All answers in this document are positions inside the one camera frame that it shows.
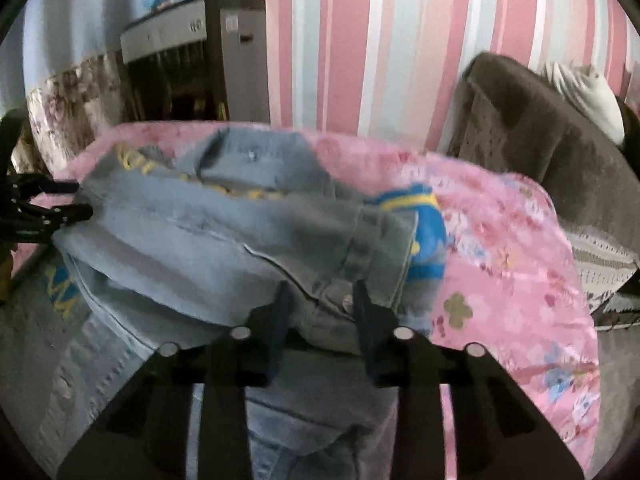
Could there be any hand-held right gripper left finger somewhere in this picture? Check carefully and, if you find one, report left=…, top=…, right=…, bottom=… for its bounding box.
left=57, top=281, right=297, bottom=480

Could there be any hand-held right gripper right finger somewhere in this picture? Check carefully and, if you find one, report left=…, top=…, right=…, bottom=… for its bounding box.
left=351, top=280, right=586, bottom=480

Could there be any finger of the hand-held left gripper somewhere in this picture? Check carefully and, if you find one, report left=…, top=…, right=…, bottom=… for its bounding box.
left=0, top=202, right=94, bottom=243
left=12, top=174, right=81, bottom=197

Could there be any blue denim jacket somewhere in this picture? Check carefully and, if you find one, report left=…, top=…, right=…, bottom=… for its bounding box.
left=0, top=126, right=448, bottom=480

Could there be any blue curtain with floral hem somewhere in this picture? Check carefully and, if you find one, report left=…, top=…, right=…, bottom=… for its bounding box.
left=0, top=0, right=126, bottom=176

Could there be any pink floral bedsheet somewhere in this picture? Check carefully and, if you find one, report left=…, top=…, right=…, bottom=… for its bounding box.
left=10, top=122, right=601, bottom=480

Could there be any grey water dispenser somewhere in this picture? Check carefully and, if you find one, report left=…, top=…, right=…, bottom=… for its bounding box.
left=120, top=0, right=271, bottom=123

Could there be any lace sofa seat cover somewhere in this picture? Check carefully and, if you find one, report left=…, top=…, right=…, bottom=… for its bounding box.
left=570, top=230, right=640, bottom=311

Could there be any brown covered sofa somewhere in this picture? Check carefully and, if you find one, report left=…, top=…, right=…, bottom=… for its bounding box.
left=447, top=52, right=640, bottom=311

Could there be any white cloth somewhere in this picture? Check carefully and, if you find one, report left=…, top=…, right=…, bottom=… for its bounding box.
left=542, top=61, right=627, bottom=146

